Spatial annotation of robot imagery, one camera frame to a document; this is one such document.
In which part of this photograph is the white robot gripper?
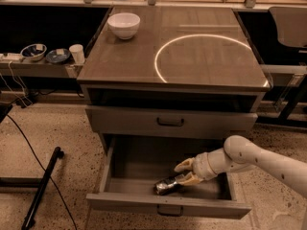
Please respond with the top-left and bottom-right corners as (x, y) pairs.
(174, 152), (217, 186)

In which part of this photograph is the black floor cable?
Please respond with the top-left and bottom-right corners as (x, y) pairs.
(6, 113), (79, 230)

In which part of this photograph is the blue white small bowl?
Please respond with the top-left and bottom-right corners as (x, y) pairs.
(20, 43), (47, 61)

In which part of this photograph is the grey drawer cabinet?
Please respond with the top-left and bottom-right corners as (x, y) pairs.
(77, 5), (271, 155)

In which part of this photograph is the silver redbull can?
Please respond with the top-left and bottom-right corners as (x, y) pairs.
(153, 176), (181, 196)

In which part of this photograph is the white paper cup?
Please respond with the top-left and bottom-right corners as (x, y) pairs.
(69, 44), (85, 64)

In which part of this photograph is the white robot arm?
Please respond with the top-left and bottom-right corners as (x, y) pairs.
(174, 135), (307, 197)

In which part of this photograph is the white power strip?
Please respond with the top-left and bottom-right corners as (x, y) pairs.
(0, 53), (22, 61)

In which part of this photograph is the closed upper drawer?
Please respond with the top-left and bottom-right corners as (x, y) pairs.
(85, 105), (257, 139)

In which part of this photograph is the white ceramic bowl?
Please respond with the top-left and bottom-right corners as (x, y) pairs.
(107, 12), (140, 39)

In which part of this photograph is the open bottom drawer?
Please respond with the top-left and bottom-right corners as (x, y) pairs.
(86, 135), (251, 219)

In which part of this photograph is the grey side shelf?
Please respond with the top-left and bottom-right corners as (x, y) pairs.
(0, 60), (83, 79)

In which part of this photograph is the black metal stand leg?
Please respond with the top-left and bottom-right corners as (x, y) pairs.
(21, 147), (64, 230)

